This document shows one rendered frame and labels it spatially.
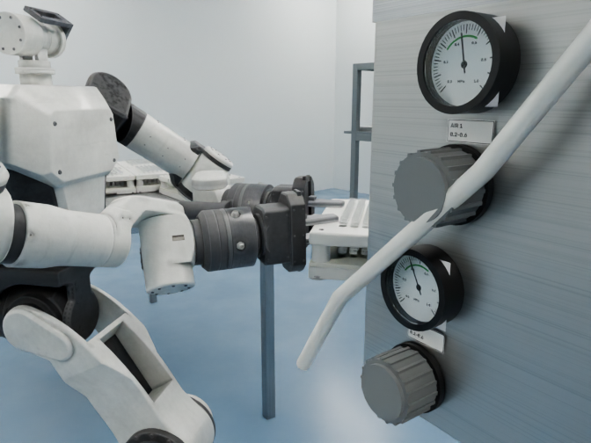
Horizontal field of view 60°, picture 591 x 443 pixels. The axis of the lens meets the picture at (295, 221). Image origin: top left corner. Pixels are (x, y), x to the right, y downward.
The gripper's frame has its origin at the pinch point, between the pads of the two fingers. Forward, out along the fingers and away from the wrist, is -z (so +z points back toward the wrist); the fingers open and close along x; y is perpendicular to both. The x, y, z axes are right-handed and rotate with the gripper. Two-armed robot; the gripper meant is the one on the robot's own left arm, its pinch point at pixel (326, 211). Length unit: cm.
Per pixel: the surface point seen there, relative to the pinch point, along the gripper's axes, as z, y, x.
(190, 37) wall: 265, -409, -82
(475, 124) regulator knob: -24, 63, -19
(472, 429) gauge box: -25, 63, -5
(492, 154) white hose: -25, 66, -18
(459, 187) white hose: -24, 65, -16
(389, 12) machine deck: -20, 60, -23
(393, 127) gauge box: -21, 60, -18
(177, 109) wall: 276, -391, -9
